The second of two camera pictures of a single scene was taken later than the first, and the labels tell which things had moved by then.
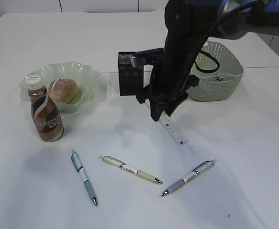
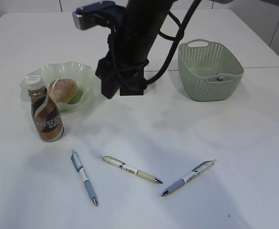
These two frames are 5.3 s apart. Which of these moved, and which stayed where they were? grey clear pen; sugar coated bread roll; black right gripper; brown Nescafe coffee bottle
Moved: black right gripper
Stayed: sugar coated bread roll; grey clear pen; brown Nescafe coffee bottle
